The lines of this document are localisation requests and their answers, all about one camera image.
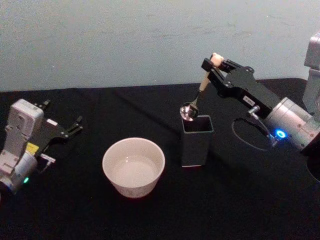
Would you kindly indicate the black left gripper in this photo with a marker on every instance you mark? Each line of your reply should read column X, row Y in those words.
column 51, row 132

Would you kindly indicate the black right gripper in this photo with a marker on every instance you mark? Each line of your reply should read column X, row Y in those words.
column 246, row 87

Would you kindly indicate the black square utensil holder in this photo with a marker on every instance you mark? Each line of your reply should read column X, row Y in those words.
column 195, row 147

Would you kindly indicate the white ceramic bowl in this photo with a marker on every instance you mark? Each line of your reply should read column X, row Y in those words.
column 133, row 167

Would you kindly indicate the black table cloth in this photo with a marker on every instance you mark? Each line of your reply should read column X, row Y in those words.
column 225, row 200

